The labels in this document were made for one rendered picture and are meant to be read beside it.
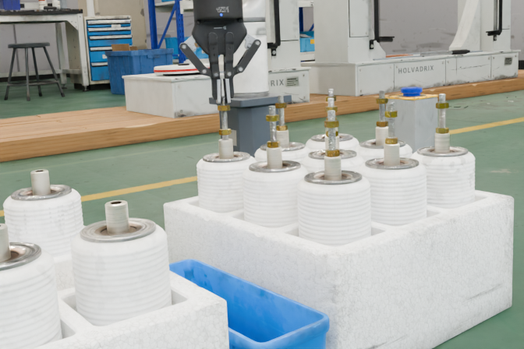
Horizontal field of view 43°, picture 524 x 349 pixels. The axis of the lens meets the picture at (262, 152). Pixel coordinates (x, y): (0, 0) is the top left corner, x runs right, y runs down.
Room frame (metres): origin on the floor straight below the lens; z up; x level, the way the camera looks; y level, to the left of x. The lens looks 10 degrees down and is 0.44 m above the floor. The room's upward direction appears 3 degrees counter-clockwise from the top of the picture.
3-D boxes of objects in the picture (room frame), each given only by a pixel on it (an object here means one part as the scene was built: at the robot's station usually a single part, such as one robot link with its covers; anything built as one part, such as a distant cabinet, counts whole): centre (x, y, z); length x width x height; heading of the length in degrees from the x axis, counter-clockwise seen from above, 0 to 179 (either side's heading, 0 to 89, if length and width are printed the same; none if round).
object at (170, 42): (6.41, 0.60, 0.36); 0.50 x 0.38 x 0.21; 35
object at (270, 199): (0.94, -0.02, 0.16); 0.10 x 0.10 x 0.18
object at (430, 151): (1.00, -0.28, 0.25); 0.08 x 0.08 x 0.01
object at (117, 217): (0.65, 0.15, 0.26); 0.02 x 0.02 x 0.03
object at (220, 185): (1.04, 0.06, 0.16); 0.10 x 0.10 x 0.18
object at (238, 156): (1.04, 0.06, 0.25); 0.08 x 0.08 x 0.01
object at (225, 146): (1.04, 0.06, 0.26); 0.02 x 0.02 x 0.03
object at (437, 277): (1.02, -0.11, 0.09); 0.39 x 0.39 x 0.18; 39
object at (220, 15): (1.04, 0.06, 0.46); 0.08 x 0.08 x 0.09
